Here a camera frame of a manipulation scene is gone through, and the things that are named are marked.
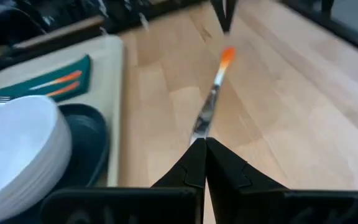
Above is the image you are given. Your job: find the dark green cloth napkin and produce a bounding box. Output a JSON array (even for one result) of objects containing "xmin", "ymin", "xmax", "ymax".
[{"xmin": 0, "ymin": 54, "xmax": 92, "ymax": 103}]

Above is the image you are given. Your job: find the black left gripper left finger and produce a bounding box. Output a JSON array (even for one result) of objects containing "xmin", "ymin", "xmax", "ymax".
[{"xmin": 150, "ymin": 138, "xmax": 205, "ymax": 215}]

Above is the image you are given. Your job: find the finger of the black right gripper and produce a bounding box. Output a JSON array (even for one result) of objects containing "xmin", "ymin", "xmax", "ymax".
[
  {"xmin": 226, "ymin": 0, "xmax": 238, "ymax": 33},
  {"xmin": 211, "ymin": 0, "xmax": 228, "ymax": 32}
]

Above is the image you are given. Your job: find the fork with orange handle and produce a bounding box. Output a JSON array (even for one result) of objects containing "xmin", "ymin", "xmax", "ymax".
[{"xmin": 0, "ymin": 70, "xmax": 83, "ymax": 105}]

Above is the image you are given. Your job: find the dark teal plate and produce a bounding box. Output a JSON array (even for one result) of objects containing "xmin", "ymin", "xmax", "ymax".
[{"xmin": 20, "ymin": 103, "xmax": 111, "ymax": 224}]

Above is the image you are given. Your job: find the white ribbed bowl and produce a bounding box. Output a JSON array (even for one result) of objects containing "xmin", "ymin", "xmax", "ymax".
[{"xmin": 0, "ymin": 95, "xmax": 73, "ymax": 224}]

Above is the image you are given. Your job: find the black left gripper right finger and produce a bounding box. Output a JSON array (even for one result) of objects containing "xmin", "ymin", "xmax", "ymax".
[{"xmin": 206, "ymin": 138, "xmax": 288, "ymax": 224}]

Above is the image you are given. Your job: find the knife with orange handle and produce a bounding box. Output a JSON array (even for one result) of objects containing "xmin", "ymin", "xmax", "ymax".
[{"xmin": 190, "ymin": 45, "xmax": 237, "ymax": 146}]

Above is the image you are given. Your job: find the spoon with orange handle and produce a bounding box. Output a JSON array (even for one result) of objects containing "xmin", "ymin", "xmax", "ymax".
[{"xmin": 45, "ymin": 80, "xmax": 82, "ymax": 98}]

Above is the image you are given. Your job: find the beige plastic tray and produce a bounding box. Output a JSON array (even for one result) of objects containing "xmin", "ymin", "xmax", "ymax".
[{"xmin": 0, "ymin": 34, "xmax": 125, "ymax": 188}]

